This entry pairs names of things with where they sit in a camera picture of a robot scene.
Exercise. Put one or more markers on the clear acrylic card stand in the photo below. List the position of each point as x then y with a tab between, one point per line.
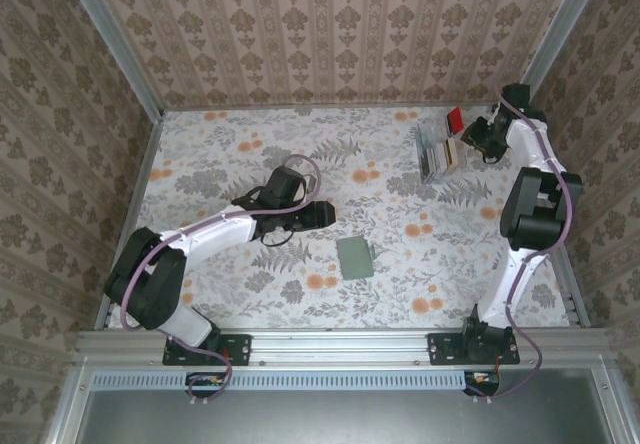
425	136

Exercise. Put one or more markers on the green card holder wallet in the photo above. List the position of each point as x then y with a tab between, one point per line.
355	259

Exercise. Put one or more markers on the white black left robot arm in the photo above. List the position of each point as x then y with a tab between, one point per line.
215	229

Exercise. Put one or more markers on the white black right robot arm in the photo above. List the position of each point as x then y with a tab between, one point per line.
535	209

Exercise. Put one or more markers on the beige card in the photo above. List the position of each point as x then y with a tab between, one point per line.
454	153

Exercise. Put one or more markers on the red card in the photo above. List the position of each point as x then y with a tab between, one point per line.
455	117

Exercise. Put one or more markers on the light grey card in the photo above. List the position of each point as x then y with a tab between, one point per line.
443	156

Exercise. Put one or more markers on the dark grey card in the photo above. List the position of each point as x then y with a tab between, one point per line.
428	165

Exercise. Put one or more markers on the grey metal panel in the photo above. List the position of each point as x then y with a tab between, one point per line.
340	419

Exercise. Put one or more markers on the black connector box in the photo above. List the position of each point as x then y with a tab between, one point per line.
205	383
482	382

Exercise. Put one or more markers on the aluminium corner post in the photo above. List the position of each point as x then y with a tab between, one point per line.
565	19
113	39

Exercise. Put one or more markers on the aluminium mounting rail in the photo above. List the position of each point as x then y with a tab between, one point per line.
340	344

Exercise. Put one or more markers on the aluminium side rail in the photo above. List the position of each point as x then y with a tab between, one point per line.
141	174
574	294

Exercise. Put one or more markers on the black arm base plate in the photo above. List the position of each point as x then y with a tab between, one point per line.
440	349
240	349

